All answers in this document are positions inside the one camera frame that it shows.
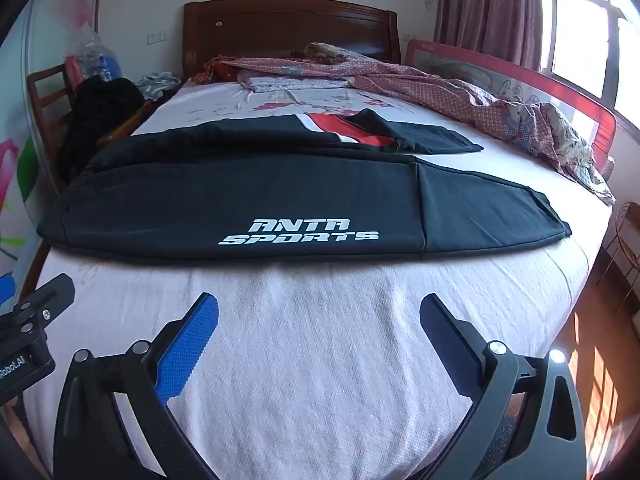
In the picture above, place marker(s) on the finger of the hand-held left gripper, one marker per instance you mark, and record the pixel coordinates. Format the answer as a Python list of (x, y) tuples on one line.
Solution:
[(6, 287), (52, 292)]

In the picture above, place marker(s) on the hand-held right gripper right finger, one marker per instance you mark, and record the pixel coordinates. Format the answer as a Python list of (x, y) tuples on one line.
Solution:
[(450, 332)]

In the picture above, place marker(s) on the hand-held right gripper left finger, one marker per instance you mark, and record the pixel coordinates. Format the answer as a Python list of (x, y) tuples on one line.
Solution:
[(192, 337)]

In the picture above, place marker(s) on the black pants with red panel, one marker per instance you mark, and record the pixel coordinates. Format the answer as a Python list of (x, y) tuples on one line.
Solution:
[(300, 200)]

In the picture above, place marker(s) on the white floral bed sheet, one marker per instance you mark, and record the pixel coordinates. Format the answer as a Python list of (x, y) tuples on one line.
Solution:
[(310, 350)]

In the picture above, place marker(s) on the floral printed panel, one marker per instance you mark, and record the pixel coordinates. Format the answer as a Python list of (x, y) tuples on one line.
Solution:
[(30, 160)]

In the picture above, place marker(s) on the wooden chair with dark clothes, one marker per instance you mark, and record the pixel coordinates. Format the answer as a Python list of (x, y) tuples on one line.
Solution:
[(100, 110)]

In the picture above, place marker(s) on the grey patterned cloth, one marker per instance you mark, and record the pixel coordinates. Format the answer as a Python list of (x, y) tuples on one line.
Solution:
[(157, 85)]

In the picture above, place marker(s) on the clear plastic bag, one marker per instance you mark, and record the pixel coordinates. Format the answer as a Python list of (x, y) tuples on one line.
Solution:
[(92, 55)]

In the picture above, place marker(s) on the pink patterned quilt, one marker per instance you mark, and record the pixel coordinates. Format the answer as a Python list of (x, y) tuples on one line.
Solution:
[(450, 90)]

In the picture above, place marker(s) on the orange patterned cloth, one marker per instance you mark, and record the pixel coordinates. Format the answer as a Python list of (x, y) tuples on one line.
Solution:
[(205, 72)]

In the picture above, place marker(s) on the red pillow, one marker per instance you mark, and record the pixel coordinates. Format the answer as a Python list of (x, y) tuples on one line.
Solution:
[(227, 71)]

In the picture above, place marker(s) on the folded pale floral cloth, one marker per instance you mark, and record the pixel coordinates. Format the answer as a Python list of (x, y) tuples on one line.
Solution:
[(290, 82)]

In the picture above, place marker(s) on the window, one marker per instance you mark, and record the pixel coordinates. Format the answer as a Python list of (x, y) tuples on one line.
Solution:
[(585, 45)]

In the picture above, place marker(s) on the wooden bed headboard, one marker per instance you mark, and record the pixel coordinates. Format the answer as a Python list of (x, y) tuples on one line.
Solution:
[(280, 30)]

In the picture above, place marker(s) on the mauve curtain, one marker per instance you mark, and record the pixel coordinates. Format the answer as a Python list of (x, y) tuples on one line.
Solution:
[(485, 10)]

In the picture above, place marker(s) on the red bed guard rail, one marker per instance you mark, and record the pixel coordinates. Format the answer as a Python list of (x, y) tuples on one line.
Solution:
[(450, 57)]

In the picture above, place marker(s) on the white wall socket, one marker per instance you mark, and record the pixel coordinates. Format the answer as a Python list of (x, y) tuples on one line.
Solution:
[(157, 37)]

